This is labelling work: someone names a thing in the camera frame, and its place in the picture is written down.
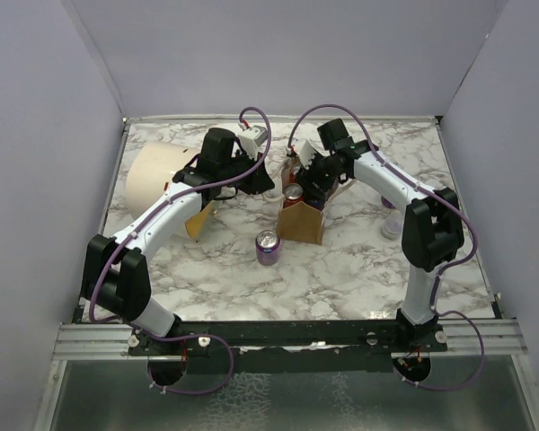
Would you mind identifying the red cola can front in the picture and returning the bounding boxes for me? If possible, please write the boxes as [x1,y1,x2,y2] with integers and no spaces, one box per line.
[283,183,304,208]

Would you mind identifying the black front mounting rail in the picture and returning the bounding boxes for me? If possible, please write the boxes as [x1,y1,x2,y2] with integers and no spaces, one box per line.
[128,319,447,374]

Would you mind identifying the purple cable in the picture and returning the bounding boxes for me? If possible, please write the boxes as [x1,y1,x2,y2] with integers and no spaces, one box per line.
[287,103,486,391]
[88,106,273,396]

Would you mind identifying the purple Fanta can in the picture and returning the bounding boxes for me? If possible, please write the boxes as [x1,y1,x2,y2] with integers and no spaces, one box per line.
[308,191,332,211]
[381,196,395,209]

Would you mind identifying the purple can near front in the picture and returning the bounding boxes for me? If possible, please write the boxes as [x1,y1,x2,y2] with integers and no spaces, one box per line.
[255,230,281,266]

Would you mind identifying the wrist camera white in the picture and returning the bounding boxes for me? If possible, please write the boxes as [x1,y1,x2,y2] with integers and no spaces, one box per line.
[295,139,324,171]
[236,125,268,160]

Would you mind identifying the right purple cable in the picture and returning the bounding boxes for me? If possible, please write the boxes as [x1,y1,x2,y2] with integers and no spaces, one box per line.
[287,103,486,391]

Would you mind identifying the jute canvas tote bag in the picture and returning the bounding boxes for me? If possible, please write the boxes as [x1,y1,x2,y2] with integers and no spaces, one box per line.
[262,155,356,245]

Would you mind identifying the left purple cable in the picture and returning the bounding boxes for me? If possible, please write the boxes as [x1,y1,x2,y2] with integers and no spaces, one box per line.
[88,106,273,396]

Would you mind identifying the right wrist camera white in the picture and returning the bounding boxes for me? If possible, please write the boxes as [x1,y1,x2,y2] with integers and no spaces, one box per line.
[295,139,324,171]

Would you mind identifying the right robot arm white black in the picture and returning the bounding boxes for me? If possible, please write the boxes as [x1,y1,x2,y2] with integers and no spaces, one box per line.
[287,119,464,351]

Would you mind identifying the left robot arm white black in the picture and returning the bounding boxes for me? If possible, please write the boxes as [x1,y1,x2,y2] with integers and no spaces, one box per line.
[81,126,274,355]

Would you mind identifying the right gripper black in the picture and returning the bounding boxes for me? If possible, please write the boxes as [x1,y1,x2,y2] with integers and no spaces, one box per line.
[295,148,344,200]

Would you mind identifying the beige round box orange lid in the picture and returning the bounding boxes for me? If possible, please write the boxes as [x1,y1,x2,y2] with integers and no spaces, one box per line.
[126,141,214,242]

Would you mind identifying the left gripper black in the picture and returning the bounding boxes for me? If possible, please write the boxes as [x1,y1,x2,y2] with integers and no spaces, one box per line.
[219,148,275,196]

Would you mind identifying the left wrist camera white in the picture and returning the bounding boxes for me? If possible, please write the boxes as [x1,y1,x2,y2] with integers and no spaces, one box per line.
[236,125,268,160]

